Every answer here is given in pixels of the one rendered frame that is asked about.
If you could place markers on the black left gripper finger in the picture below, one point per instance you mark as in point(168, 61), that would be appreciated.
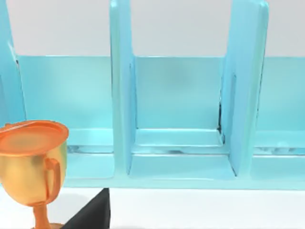
point(96, 212)

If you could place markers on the gold trophy cup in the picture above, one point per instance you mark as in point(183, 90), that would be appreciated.
point(28, 167)

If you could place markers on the light blue rack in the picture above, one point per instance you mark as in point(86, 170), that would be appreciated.
point(166, 107)

